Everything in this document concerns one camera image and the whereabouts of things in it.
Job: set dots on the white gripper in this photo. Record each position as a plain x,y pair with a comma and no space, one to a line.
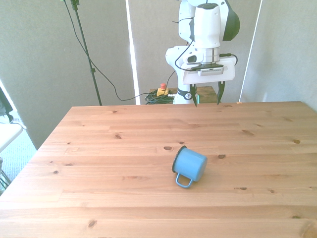
210,78

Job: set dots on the blue enamel mug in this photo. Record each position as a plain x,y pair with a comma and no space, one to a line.
189,163

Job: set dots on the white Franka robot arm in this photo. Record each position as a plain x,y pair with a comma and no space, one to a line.
206,29

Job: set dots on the small green upright stick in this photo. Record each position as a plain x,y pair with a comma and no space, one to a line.
198,99

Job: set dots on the yellow emergency stop box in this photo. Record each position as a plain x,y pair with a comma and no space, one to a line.
162,91

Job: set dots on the black tripod stand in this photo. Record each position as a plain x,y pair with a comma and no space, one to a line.
84,44

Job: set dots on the black bag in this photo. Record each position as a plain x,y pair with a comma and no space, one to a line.
5,104

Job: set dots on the white chair seat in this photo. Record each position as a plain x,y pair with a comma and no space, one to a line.
8,135

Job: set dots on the wooden robot pedestal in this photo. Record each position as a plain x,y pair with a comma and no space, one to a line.
209,94

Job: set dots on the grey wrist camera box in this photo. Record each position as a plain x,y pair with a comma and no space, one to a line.
210,72

